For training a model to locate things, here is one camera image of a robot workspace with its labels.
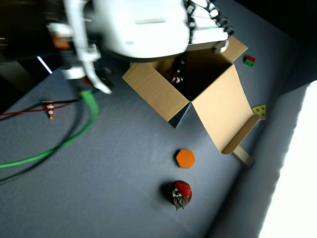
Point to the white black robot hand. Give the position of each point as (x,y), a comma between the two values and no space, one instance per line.
(138,27)

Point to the open cardboard box globe print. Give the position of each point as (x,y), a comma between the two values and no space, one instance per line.
(218,104)

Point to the green and red block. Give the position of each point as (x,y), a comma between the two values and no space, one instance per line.
(249,61)

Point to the small toy traffic cone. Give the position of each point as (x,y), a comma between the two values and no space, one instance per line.
(50,109)

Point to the orange hexagon block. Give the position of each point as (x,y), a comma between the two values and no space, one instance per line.
(185,158)

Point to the yellow cheese wedge toy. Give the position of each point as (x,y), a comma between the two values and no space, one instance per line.
(260,111)

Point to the grey table cloth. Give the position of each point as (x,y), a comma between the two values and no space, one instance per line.
(111,173)

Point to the chocolate cake toy with strawberry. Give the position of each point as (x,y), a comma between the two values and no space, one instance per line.
(182,194)

